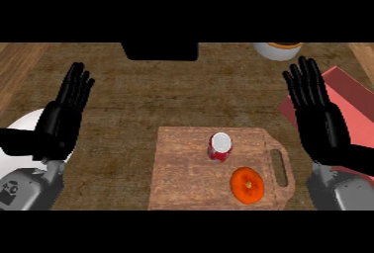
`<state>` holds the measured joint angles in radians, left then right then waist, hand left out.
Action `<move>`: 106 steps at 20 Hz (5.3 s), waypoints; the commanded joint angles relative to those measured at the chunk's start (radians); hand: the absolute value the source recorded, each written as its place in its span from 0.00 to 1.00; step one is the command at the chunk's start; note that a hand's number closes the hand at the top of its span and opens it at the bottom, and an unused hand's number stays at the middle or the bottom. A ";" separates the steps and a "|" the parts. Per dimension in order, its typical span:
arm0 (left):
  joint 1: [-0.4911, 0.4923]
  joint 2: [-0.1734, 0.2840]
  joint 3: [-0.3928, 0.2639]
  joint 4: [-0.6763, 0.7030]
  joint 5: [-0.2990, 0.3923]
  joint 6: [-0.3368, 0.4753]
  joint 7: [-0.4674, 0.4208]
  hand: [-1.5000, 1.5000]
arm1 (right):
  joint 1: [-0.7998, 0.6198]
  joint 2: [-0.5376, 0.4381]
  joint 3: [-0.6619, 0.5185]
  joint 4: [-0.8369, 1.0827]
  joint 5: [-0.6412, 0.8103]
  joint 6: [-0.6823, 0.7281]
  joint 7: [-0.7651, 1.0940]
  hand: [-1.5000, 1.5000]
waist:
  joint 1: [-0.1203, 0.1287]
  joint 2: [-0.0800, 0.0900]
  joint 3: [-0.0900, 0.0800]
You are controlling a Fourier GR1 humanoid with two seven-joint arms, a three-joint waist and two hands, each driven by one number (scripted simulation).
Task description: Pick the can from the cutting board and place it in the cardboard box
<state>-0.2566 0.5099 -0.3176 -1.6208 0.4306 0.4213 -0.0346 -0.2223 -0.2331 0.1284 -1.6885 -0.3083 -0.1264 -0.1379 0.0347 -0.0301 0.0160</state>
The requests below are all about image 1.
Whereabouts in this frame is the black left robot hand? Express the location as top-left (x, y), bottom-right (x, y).
top-left (0, 61), bottom-right (95, 162)

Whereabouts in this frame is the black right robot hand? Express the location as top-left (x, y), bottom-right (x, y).
top-left (282, 55), bottom-right (374, 177)

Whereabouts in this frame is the red cardboard box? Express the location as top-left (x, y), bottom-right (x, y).
top-left (277, 65), bottom-right (374, 176)

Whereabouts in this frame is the red can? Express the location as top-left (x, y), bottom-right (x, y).
top-left (206, 131), bottom-right (233, 163)

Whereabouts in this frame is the wooden cutting board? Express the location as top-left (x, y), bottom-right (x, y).
top-left (147, 126), bottom-right (295, 211)

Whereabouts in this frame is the white plate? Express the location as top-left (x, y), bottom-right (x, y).
top-left (0, 109), bottom-right (75, 173)

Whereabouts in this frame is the white pot with orange rim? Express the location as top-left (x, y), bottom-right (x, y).
top-left (251, 42), bottom-right (304, 62)

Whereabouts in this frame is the orange fruit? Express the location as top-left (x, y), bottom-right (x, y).
top-left (228, 166), bottom-right (265, 206)

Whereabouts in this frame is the black appliance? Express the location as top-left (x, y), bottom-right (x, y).
top-left (119, 42), bottom-right (199, 62)

